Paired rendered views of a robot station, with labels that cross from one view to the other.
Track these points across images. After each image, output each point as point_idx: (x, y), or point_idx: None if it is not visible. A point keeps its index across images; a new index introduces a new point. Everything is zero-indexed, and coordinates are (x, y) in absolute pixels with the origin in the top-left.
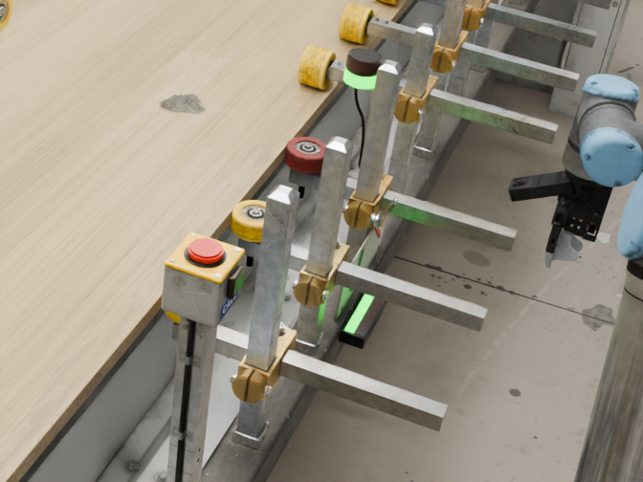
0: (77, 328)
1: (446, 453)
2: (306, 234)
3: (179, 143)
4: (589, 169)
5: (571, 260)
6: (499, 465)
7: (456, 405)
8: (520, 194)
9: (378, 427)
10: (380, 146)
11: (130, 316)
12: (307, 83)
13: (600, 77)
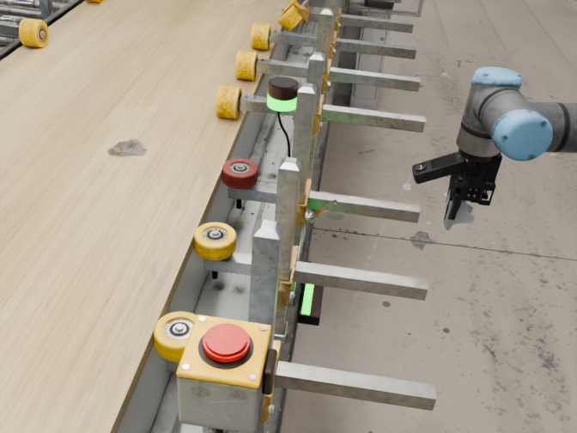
0: (74, 397)
1: (355, 360)
2: (241, 232)
3: (132, 183)
4: (507, 149)
5: (468, 222)
6: (392, 360)
7: (352, 322)
8: (423, 177)
9: (305, 350)
10: (306, 157)
11: (125, 368)
12: (223, 116)
13: (486, 70)
